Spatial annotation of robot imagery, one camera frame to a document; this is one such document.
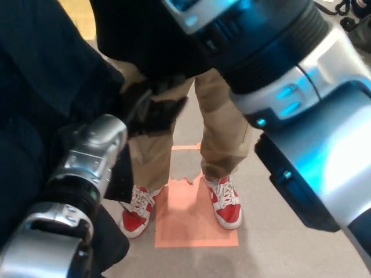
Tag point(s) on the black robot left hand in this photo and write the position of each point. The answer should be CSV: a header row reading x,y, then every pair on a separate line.
x,y
158,116

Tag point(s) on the dark teal coat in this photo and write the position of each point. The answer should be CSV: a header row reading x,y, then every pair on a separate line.
x,y
29,87

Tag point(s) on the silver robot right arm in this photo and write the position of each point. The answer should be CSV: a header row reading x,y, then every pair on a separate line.
x,y
304,101

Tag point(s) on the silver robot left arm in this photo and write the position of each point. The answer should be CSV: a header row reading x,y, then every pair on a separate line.
x,y
87,150

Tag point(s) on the person's black top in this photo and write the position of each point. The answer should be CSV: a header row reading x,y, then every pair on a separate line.
x,y
145,34

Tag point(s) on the khaki cargo trousers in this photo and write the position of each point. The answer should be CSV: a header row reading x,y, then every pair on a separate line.
x,y
220,121

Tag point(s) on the orange floor tape square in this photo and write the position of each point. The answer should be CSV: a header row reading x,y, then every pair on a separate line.
x,y
188,220

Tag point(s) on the grey bag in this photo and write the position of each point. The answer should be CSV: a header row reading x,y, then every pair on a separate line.
x,y
360,32

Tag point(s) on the navy backpack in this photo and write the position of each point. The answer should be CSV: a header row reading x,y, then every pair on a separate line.
x,y
362,7

